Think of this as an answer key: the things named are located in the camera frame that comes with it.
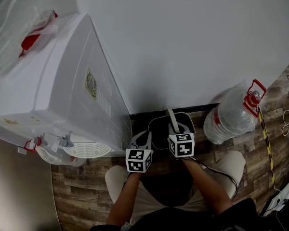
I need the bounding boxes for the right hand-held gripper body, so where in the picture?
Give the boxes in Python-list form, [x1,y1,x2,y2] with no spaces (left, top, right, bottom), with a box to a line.
[167,130,196,158]

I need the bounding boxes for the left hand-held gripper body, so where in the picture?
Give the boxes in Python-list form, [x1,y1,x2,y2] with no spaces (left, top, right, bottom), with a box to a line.
[125,143,154,174]

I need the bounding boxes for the black waste bin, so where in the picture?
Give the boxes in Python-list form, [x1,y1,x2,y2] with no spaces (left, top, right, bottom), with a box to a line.
[148,108,196,151]

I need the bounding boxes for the person's left forearm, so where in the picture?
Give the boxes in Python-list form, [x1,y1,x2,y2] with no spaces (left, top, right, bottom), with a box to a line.
[105,171,142,227]

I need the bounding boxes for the person's right forearm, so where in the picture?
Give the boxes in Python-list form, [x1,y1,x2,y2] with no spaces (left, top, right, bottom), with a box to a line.
[182,156,233,216]

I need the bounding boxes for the person's beige trousers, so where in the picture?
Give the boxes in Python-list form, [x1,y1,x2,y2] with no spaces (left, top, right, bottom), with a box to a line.
[105,150,246,226]

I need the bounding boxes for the person's black shirt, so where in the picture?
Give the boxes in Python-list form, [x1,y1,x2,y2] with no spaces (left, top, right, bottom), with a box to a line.
[90,172,263,231]

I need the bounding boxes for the yellow black hazard tape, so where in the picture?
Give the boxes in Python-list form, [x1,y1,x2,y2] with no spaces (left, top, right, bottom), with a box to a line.
[257,106,276,186]

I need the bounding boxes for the white water dispenser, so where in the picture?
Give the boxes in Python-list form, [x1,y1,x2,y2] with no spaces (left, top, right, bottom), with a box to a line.
[0,13,132,158]

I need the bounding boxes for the grey metal door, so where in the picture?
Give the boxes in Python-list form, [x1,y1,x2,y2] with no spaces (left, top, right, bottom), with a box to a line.
[0,133,62,231]

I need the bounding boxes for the large clear water jug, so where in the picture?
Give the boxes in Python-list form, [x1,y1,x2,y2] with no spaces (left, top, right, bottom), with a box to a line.
[0,0,58,79]

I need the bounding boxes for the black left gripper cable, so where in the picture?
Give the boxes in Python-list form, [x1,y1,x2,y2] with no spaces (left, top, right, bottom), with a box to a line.
[121,172,133,190]

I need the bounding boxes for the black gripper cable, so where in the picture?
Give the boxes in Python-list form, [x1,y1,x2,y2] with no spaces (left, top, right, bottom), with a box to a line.
[183,157,239,201]
[121,172,133,190]

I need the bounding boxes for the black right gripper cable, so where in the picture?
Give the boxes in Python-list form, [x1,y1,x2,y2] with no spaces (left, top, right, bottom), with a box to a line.
[183,157,239,201]

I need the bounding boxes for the clear water bottle red handle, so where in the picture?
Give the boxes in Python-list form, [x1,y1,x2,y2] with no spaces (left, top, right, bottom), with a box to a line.
[203,78,267,145]
[23,137,87,167]

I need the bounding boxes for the white metal frame table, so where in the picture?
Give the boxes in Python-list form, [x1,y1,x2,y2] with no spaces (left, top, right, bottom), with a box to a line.
[263,177,289,231]

